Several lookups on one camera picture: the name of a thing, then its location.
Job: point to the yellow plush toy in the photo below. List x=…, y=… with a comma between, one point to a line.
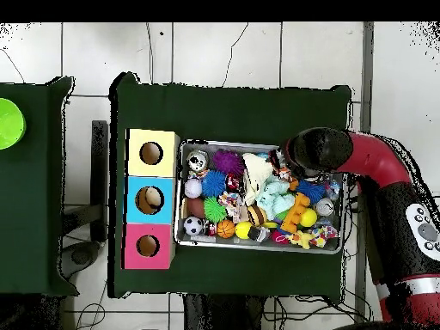
x=301, y=239

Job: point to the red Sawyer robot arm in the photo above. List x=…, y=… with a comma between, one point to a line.
x=374, y=158

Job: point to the silver mesh bin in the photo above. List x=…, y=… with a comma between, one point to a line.
x=240, y=244

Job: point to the wooden box with three holes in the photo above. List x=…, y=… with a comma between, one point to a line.
x=151, y=172

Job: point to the cream knit cloth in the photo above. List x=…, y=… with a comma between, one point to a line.
x=256, y=172

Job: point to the mint knit cloth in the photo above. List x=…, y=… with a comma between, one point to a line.
x=275, y=199

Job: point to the purple spiky ball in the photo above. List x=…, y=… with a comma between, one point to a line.
x=227, y=162

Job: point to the yellow ball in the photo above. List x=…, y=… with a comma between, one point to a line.
x=308, y=217

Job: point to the large dark green tablecloth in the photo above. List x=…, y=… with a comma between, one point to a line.
x=223, y=113

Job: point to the silver drink can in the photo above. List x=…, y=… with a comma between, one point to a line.
x=197, y=161

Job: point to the white baseball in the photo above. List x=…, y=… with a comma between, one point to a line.
x=193, y=188

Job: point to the small soccer ball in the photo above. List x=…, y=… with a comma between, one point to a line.
x=193, y=226

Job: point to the beige brown ball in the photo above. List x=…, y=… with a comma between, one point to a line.
x=153, y=197

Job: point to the grey stand base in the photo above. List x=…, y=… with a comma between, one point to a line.
x=80, y=256

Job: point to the small dark green tablecloth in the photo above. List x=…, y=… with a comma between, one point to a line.
x=31, y=206

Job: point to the lime green bowl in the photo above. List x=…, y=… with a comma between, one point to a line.
x=10, y=123

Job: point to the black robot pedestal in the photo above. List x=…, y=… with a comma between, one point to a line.
x=220, y=314

